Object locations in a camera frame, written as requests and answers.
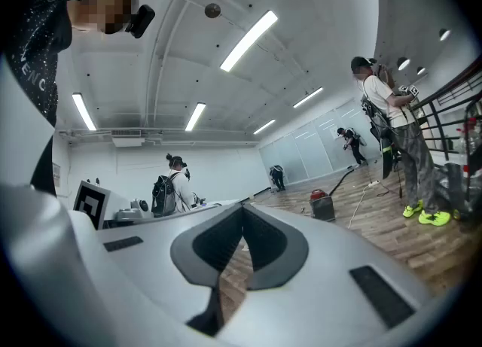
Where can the black cart with bottles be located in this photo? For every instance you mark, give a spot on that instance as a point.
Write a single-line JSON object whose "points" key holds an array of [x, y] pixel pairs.
{"points": [[468, 172]]}

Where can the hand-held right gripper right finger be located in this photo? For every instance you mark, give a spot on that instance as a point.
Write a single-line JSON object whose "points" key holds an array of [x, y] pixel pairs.
{"points": [[324, 281]]}

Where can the white ceiling air conditioner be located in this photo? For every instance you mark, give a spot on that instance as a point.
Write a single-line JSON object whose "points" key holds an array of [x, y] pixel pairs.
{"points": [[127, 138]]}

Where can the dark round ceiling dome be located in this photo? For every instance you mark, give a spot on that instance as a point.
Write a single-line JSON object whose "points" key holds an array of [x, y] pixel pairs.
{"points": [[212, 10]]}

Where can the person's black printed shirt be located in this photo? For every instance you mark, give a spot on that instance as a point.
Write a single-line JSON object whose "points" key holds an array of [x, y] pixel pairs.
{"points": [[35, 48]]}

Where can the red vacuum cleaner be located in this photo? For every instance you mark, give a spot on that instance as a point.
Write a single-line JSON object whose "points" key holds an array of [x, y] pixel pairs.
{"points": [[322, 204]]}

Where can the black metal railing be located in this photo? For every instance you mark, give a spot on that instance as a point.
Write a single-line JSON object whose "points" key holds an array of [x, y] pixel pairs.
{"points": [[448, 112]]}

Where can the small wall notice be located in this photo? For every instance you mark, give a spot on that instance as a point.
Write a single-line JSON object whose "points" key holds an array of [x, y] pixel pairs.
{"points": [[56, 175]]}

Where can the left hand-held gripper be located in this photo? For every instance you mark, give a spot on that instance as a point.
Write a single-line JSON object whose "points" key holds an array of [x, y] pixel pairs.
{"points": [[90, 204]]}

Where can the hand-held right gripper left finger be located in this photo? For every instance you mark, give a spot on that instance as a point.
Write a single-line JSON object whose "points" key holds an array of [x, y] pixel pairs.
{"points": [[143, 274]]}

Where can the round ceiling spotlight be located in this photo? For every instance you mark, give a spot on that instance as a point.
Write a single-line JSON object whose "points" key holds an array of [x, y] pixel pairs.
{"points": [[421, 70], [403, 63], [444, 34]]}

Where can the black head-mounted camera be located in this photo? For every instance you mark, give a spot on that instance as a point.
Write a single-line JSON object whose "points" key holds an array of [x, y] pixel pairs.
{"points": [[141, 21]]}

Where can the long ceiling tube light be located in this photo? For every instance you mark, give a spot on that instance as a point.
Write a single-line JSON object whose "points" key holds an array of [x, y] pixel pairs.
{"points": [[84, 111], [308, 97], [264, 126], [248, 40], [195, 116]]}

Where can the frosted glass partition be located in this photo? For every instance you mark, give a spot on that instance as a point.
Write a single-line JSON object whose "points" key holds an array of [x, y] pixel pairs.
{"points": [[312, 146]]}

